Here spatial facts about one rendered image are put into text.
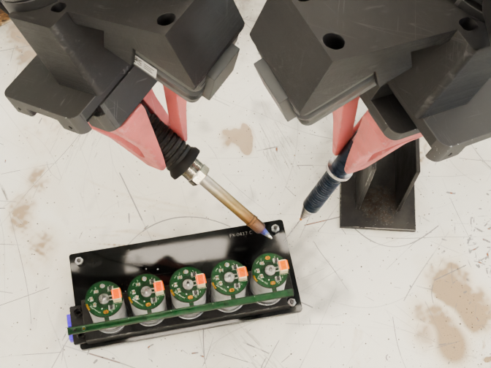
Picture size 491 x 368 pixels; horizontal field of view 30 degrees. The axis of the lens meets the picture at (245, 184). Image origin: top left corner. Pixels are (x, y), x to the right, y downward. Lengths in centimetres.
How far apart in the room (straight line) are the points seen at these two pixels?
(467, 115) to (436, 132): 2
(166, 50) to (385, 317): 33
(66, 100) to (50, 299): 22
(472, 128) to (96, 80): 19
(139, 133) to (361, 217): 24
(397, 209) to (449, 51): 32
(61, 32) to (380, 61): 17
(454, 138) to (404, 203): 29
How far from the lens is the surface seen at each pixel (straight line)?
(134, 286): 62
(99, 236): 70
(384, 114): 45
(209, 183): 58
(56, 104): 50
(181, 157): 57
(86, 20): 46
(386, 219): 71
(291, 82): 38
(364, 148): 48
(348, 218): 70
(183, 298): 61
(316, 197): 55
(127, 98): 50
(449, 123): 44
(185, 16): 42
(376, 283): 69
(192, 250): 68
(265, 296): 61
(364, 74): 38
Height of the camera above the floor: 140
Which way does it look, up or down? 66 degrees down
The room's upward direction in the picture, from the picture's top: 6 degrees clockwise
